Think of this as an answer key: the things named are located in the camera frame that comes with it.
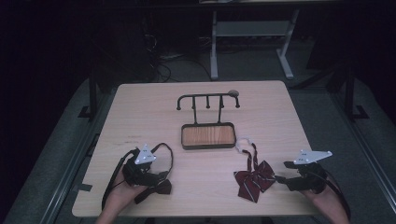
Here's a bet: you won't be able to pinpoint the black floor cables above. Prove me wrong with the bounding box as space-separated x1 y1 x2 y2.
141 15 213 83

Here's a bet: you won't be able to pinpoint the grey tape piece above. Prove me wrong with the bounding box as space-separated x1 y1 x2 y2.
73 183 93 192

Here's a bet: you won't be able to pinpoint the person's right hand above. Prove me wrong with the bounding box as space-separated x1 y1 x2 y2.
300 180 346 217

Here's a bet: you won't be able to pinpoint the red striped bow tie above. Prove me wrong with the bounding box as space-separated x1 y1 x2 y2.
233 136 277 203

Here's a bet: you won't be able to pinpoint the person's left hand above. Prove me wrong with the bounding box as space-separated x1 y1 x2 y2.
104 170 148 214

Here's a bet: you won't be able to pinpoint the grey metal desk frame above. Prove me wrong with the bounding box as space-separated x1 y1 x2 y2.
199 0 340 81

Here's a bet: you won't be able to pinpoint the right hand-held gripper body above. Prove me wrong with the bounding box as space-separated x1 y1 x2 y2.
288 149 333 194

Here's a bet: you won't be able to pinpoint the black stand post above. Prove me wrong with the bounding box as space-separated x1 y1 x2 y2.
344 65 370 121
78 69 99 119

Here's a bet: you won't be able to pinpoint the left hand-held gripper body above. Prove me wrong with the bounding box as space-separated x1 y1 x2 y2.
121 144 158 188

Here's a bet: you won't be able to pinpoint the black hook rack wooden base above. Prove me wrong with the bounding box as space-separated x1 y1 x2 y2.
176 92 241 151

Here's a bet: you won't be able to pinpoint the left hand-held gripper black cable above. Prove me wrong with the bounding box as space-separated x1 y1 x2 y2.
101 148 139 211

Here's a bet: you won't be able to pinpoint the dark brown bow tie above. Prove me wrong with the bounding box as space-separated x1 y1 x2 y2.
134 142 174 205

